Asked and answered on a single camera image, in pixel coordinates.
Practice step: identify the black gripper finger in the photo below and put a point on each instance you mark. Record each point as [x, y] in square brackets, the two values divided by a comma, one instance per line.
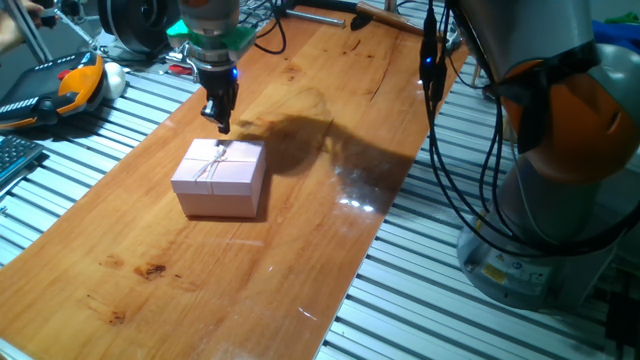
[212, 112]
[228, 112]

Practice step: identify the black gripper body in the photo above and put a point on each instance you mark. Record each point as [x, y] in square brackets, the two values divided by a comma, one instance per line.
[220, 84]

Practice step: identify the pink ribboned gift box lid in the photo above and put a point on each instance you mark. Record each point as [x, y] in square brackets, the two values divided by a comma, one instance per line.
[220, 165]

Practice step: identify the person forearm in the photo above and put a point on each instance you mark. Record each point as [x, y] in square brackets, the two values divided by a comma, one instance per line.
[7, 35]

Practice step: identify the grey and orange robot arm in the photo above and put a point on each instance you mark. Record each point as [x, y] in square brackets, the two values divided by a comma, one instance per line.
[560, 130]

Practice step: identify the person hand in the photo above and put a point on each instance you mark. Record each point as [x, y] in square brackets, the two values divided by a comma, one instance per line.
[32, 6]

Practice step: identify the white rounded object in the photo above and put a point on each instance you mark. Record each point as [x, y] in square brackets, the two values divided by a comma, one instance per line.
[115, 80]

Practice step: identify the black filament spool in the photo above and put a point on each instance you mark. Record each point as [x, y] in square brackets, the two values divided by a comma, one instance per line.
[125, 25]

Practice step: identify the silver metal rod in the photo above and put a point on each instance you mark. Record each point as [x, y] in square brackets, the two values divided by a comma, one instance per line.
[320, 20]

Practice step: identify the orange and black teach pendant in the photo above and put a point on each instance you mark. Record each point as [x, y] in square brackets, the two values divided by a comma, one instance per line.
[75, 85]

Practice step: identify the glossy wooden board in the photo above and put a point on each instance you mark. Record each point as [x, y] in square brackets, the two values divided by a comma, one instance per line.
[250, 275]

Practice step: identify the grey tripod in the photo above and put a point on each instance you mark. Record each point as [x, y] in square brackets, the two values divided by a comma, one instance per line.
[31, 32]

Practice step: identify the black computer keyboard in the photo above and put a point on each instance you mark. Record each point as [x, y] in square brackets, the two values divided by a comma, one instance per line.
[15, 155]

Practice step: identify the blue plastic bag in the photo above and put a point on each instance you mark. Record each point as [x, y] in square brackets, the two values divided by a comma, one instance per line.
[620, 32]

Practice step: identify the green cloth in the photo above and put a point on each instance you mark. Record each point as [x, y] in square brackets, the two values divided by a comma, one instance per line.
[625, 19]

